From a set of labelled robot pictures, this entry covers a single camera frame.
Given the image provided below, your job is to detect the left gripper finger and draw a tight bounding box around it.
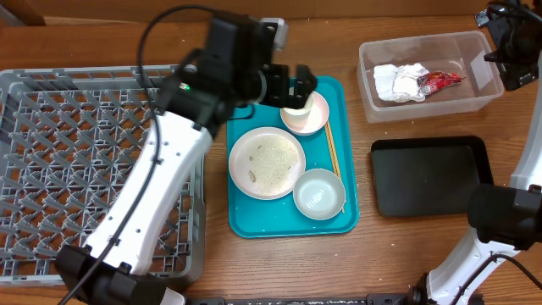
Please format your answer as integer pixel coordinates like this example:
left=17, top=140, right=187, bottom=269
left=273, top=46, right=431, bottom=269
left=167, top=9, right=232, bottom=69
left=285, top=82, right=313, bottom=109
left=294, top=64, right=318, bottom=97

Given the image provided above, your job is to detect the pale green cup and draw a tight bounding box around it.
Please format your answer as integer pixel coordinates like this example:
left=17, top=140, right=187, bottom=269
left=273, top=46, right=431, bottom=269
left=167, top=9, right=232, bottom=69
left=280, top=94, right=313, bottom=126

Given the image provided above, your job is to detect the large pink dinner plate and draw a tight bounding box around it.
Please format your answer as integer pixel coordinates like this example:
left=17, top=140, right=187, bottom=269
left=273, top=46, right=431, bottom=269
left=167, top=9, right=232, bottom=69
left=228, top=126, right=307, bottom=201

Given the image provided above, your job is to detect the white paper napkin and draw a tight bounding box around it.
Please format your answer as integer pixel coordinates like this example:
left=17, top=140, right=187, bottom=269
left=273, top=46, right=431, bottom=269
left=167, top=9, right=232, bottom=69
left=373, top=63, right=429, bottom=103

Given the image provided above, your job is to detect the red snack wrapper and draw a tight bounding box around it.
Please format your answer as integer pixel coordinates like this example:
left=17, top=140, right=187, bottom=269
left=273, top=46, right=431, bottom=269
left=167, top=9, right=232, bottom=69
left=417, top=71, right=464, bottom=96

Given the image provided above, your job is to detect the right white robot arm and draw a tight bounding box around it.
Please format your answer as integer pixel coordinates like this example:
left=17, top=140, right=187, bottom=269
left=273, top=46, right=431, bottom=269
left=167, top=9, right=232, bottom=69
left=399, top=1, right=541, bottom=304

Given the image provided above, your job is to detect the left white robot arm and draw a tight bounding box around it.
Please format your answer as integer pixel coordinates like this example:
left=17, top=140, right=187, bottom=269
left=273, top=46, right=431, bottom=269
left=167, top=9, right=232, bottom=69
left=55, top=9, right=317, bottom=305

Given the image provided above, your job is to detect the clear plastic waste bin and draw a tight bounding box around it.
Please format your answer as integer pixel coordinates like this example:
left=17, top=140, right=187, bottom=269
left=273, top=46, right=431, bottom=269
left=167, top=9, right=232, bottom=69
left=357, top=30, right=505, bottom=123

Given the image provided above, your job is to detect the grey plastic dishwasher rack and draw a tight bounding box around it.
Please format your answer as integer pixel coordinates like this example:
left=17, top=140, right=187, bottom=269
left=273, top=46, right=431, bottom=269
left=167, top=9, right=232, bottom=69
left=0, top=64, right=208, bottom=286

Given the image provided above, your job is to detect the wooden chopstick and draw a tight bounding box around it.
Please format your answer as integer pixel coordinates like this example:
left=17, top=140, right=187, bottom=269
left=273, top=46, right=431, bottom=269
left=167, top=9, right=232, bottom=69
left=326, top=120, right=346, bottom=214
left=324, top=121, right=340, bottom=179

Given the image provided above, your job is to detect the pale green bowl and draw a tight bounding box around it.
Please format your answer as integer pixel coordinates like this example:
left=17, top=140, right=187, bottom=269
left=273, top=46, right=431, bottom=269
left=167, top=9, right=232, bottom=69
left=293, top=169, right=346, bottom=220

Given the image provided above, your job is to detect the black rectangular tray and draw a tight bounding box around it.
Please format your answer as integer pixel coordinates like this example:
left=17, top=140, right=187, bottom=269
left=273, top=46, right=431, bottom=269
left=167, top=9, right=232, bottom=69
left=370, top=136, right=494, bottom=218

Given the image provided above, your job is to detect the black rail at table edge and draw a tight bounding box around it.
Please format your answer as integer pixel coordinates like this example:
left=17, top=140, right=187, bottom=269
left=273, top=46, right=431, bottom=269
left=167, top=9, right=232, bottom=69
left=186, top=294, right=407, bottom=305

